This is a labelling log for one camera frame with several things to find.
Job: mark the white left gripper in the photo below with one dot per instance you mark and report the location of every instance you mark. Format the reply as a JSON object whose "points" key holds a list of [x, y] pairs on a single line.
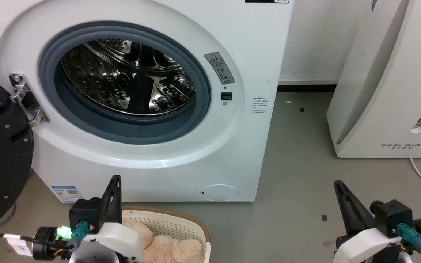
{"points": [[117, 239]]}

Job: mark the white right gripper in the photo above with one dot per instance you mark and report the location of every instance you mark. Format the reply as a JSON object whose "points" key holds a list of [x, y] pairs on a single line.
{"points": [[367, 244]]}

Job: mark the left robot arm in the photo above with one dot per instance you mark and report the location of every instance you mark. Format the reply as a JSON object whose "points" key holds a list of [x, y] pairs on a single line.
{"points": [[46, 243]]}

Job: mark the beige plush toy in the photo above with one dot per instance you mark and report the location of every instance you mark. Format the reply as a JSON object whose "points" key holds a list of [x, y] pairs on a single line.
{"points": [[170, 248]]}

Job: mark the stainless steel washing machine drum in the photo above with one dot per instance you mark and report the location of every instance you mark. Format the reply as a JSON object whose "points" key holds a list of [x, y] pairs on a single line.
{"points": [[122, 80]]}

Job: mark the black round washer door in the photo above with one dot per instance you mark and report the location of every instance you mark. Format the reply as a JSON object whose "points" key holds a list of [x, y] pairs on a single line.
{"points": [[2, 146]]}

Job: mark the metal washing machine door hinge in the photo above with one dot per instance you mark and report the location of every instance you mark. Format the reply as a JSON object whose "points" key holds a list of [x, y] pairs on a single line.
{"points": [[26, 100]]}

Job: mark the blue energy label sticker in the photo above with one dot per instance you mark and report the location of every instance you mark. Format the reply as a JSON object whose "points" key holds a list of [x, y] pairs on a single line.
{"points": [[66, 193]]}

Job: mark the cream perforated laundry basket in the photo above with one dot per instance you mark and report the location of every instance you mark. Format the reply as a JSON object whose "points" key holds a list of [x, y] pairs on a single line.
{"points": [[174, 223]]}

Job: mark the grey rubber door gasket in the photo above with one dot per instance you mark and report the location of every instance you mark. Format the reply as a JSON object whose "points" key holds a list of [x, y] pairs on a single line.
{"points": [[122, 126]]}

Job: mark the round white filter cover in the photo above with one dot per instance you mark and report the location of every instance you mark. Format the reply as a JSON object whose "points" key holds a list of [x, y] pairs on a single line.
{"points": [[219, 192]]}

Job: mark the white air purifier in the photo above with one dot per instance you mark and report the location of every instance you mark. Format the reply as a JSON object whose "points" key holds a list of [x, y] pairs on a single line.
{"points": [[389, 91]]}

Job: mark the small text label sticker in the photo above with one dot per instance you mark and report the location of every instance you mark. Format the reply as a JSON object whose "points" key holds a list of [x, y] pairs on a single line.
{"points": [[259, 105]]}

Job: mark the grey warning sticker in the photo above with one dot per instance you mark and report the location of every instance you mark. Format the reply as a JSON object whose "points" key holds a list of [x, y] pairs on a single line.
{"points": [[219, 68]]}

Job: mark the white front-load washing machine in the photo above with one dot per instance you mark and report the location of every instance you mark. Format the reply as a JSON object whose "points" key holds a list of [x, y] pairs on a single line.
{"points": [[254, 54]]}

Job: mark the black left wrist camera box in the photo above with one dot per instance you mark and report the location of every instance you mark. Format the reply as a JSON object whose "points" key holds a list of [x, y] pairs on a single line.
{"points": [[85, 215]]}

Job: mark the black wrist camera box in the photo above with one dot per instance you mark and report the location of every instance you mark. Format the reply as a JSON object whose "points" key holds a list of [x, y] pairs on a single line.
{"points": [[393, 217], [85, 215]]}

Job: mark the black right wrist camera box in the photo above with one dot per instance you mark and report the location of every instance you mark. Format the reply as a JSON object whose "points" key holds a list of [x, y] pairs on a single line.
{"points": [[393, 217]]}

